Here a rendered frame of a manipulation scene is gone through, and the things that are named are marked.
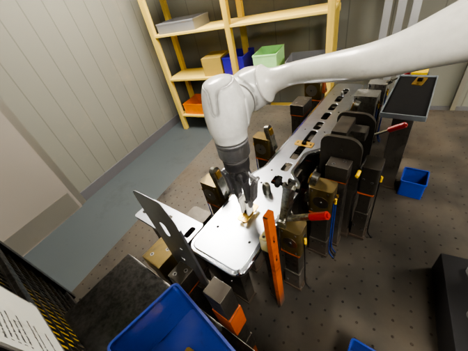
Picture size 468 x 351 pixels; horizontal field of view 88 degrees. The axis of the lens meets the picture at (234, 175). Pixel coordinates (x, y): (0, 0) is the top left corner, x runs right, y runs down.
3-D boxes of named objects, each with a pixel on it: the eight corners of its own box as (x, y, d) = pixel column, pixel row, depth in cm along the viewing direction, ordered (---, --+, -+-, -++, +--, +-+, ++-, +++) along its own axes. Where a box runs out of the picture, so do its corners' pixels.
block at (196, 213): (207, 243, 115) (190, 202, 97) (227, 253, 108) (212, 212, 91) (198, 255, 111) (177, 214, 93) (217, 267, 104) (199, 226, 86)
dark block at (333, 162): (324, 231, 107) (331, 155, 81) (340, 237, 103) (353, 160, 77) (320, 239, 104) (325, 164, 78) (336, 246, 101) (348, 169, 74)
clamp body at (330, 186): (313, 239, 106) (315, 175, 82) (338, 249, 100) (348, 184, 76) (306, 251, 102) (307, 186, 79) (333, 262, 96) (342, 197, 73)
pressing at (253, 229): (331, 83, 156) (331, 81, 155) (370, 85, 143) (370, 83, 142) (185, 248, 79) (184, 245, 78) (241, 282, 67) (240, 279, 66)
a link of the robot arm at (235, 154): (227, 126, 68) (231, 144, 72) (207, 143, 63) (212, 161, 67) (254, 131, 63) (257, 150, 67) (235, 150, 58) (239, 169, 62)
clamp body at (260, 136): (261, 182, 140) (253, 129, 118) (280, 187, 134) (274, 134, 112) (255, 189, 137) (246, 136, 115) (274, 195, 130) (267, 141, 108)
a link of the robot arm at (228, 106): (243, 150, 58) (258, 122, 67) (231, 86, 48) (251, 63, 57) (204, 147, 62) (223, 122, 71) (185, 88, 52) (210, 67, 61)
